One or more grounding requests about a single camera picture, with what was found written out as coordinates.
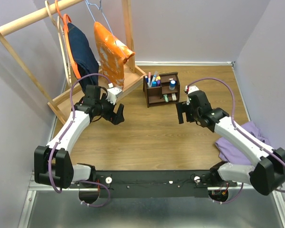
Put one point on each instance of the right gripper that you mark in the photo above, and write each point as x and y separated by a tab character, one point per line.
182	107

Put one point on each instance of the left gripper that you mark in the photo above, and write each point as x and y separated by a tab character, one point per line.
114	118

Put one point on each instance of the white eraser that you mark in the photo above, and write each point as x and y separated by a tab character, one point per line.
174	98

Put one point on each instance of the green correction tape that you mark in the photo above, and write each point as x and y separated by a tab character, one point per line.
166	98

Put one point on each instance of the blue grey glue stick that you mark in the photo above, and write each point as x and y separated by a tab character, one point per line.
172	85

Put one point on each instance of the white dark-blue marker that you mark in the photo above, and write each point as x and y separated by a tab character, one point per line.
146	80

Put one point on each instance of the white pink marker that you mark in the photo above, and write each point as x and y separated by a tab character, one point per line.
149	77

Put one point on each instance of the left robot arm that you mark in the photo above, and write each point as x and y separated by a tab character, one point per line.
52	162

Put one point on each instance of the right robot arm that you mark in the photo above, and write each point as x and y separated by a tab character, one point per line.
267	169

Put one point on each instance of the brown wooden desk organizer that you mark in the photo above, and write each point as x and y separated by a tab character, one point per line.
154	95

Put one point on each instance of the wooden clothes rack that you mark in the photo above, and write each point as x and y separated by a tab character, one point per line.
133	75

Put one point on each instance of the orange patterned garment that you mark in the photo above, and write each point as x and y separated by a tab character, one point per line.
113	54

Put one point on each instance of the purple cloth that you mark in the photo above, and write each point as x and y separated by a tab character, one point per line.
229	153

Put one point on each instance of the navy blue garment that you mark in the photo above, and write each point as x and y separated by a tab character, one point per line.
82	53

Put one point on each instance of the beige hanger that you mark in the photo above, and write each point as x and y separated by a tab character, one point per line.
61	37

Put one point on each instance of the orange hanger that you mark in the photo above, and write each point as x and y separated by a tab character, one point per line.
66	31

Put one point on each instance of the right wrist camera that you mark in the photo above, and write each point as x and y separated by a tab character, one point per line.
190	89

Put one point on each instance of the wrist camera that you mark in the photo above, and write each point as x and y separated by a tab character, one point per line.
112	94
190	89

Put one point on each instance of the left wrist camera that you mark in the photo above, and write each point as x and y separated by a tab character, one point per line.
112	94

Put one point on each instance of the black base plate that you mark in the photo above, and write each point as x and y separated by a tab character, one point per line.
157	184

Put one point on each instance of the blue wire hanger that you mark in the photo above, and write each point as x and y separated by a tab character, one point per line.
96	11

